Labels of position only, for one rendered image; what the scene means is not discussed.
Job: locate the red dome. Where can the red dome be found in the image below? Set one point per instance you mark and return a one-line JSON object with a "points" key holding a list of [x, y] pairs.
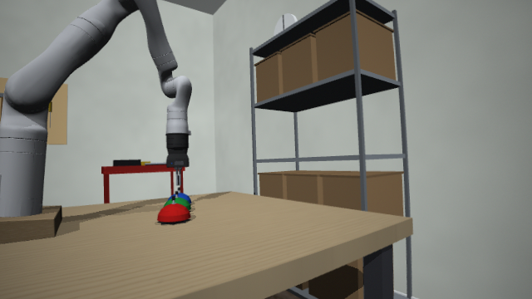
{"points": [[173, 213]]}

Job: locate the blue bell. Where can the blue bell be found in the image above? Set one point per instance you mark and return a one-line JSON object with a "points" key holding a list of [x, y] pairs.
{"points": [[181, 195]]}

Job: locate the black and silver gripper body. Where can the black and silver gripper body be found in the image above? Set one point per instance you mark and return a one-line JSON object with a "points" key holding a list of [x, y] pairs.
{"points": [[177, 140]]}

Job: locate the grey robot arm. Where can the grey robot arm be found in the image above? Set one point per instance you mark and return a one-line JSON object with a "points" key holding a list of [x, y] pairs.
{"points": [[29, 91]]}

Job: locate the green bell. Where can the green bell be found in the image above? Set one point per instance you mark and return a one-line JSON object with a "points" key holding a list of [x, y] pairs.
{"points": [[178, 200]]}

